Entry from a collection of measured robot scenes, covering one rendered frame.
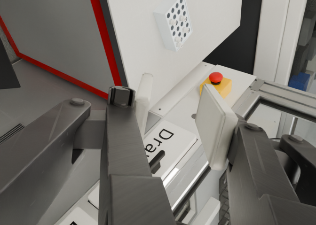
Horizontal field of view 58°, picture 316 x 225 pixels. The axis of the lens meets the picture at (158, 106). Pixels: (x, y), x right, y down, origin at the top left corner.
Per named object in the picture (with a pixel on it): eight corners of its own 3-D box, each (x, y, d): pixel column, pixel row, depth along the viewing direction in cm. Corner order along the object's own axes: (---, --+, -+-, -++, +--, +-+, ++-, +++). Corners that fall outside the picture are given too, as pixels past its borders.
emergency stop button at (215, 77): (206, 75, 83) (218, 80, 81) (213, 68, 85) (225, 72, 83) (206, 84, 85) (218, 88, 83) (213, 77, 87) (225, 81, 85)
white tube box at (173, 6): (152, 11, 69) (164, 14, 67) (171, -10, 72) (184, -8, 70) (165, 48, 79) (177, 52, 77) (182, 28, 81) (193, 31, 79)
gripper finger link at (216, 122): (224, 114, 13) (239, 117, 14) (203, 82, 20) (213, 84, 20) (209, 169, 14) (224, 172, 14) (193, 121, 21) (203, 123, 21)
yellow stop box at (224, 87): (198, 83, 84) (220, 91, 80) (211, 70, 88) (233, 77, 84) (199, 96, 88) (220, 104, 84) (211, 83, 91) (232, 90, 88)
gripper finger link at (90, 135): (123, 159, 12) (54, 147, 12) (134, 119, 17) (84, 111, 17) (129, 127, 12) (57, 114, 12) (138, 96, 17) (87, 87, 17)
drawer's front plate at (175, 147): (86, 197, 64) (120, 224, 59) (163, 119, 80) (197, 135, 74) (88, 201, 66) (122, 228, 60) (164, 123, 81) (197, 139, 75)
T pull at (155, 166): (140, 170, 63) (145, 173, 63) (161, 148, 67) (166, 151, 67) (143, 180, 66) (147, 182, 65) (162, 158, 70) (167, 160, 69)
